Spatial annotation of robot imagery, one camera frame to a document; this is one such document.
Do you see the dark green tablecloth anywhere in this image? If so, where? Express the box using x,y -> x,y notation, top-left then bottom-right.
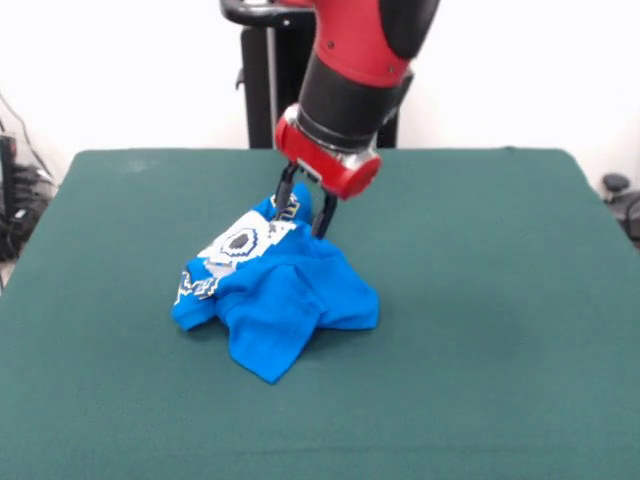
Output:
0,146 -> 640,480

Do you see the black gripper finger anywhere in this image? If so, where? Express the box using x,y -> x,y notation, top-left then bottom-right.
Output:
311,191 -> 340,240
273,162 -> 302,222

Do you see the black office chair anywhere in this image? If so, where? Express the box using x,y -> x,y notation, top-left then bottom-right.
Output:
601,172 -> 640,251

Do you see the black equipment with cables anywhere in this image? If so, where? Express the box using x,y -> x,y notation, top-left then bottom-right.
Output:
0,89 -> 59,264

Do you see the blue printed t-shirt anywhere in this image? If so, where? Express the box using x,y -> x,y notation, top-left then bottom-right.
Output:
169,181 -> 382,386

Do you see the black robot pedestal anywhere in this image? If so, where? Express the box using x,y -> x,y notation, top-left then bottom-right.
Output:
219,0 -> 411,150

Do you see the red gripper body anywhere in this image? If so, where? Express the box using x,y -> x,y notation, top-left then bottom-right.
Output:
273,103 -> 383,202

